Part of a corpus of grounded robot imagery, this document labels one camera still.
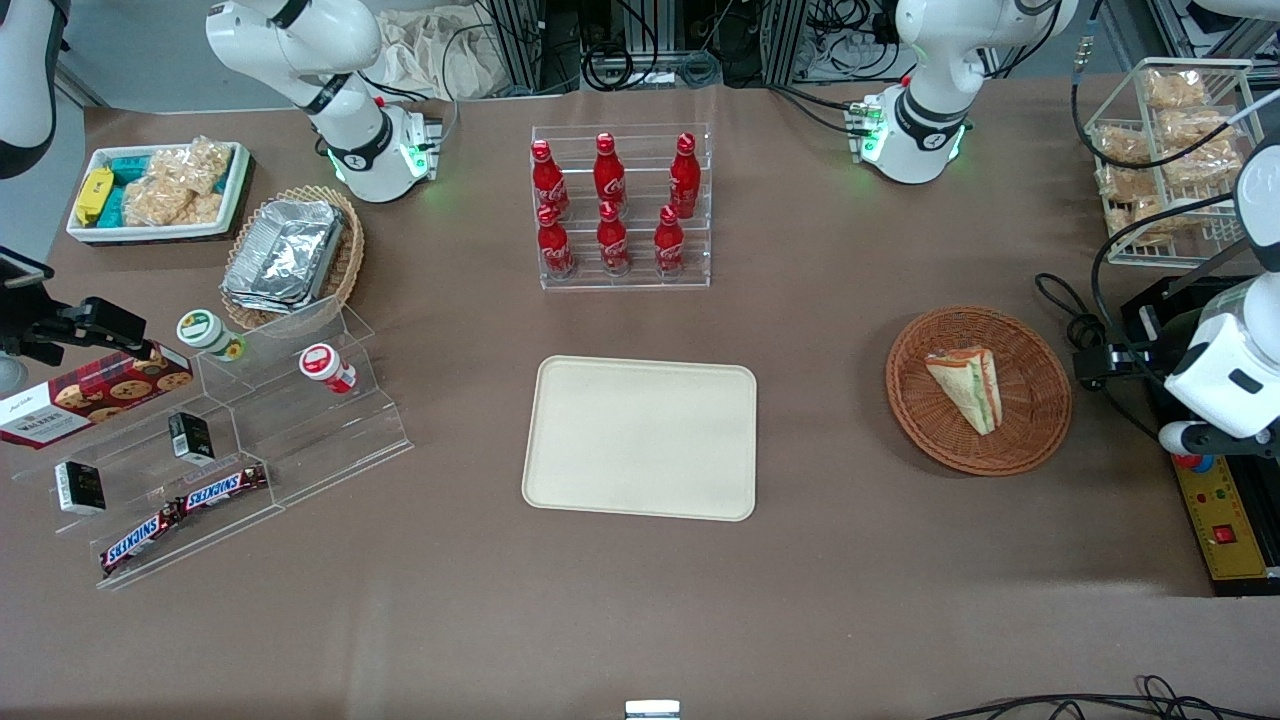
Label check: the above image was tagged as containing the white rectangular snack bin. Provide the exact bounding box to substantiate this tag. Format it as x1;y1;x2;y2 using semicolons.
65;140;253;247

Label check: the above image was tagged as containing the yellow snack packet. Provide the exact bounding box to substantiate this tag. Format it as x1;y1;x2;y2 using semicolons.
75;167;115;227

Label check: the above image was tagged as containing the clear acrylic stepped stand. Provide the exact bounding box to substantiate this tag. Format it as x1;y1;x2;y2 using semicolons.
10;295;415;591

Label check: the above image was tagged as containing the wrapped triangle sandwich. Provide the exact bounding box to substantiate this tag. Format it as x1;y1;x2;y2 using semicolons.
924;346;1004;437

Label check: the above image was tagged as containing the Snickers chocolate bar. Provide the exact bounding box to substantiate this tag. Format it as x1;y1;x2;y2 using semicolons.
178;464;271;515
99;503;185;579

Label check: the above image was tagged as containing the red cola bottle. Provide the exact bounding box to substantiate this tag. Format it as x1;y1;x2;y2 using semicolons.
668;132;701;217
530;139;571;217
596;200;633;277
594;132;628;207
537;203;577;280
653;204;687;277

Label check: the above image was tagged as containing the aluminium frame profile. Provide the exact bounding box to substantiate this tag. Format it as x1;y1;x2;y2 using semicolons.
488;0;563;97

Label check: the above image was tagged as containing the clear acrylic bottle rack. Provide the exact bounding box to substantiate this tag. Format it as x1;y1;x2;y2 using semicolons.
530;123;713;292

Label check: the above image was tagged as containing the green lid cup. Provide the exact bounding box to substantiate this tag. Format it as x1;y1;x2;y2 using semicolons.
177;309;248;363

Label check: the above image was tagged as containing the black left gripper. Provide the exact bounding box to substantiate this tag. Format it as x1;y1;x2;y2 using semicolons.
1075;305;1201;390

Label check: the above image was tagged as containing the beige rectangular tray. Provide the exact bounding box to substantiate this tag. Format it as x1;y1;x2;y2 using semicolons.
521;355;758;523

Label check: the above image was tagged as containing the black yellow control box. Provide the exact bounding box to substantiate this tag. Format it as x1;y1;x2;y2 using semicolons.
1119;275;1280;599

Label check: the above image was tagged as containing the Walkers red cookie box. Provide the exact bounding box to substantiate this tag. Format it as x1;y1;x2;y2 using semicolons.
0;342;195;451

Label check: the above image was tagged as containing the small black box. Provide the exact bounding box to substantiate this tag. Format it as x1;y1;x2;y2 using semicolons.
55;460;108;517
167;411;216;468

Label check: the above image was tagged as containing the oval tan wicker basket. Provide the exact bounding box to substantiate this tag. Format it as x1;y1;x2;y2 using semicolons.
219;185;367;332

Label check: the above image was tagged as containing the silver foil container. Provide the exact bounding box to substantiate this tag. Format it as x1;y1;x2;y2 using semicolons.
221;198;347;305

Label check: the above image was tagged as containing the white wire rack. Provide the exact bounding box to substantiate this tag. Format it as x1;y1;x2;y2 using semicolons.
1084;57;1267;270

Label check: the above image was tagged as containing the crumpled beige cloth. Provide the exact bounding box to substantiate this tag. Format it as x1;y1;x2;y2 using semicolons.
374;8;503;102

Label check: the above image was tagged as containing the red lid cup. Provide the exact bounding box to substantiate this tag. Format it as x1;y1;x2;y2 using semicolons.
299;343;358;395

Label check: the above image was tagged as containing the clear bag of crackers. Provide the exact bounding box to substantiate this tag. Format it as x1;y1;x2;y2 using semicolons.
121;136;234;228

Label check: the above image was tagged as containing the black floor cable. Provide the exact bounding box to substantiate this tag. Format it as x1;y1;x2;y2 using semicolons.
924;675;1280;720

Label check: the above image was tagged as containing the black looped cable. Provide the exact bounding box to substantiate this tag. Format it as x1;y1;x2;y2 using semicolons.
1034;192;1246;441

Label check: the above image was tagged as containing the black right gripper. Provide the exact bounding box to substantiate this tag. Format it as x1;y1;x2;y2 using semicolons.
0;297;150;368

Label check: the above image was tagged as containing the clear cracker bag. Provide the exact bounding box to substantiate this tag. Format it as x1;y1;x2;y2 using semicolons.
1158;108;1244;190
1104;198;1201;247
1092;122;1147;167
1141;67;1210;111
1097;165;1167;206

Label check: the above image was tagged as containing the round brown wicker basket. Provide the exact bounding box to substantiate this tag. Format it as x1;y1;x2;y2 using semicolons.
886;306;1073;477

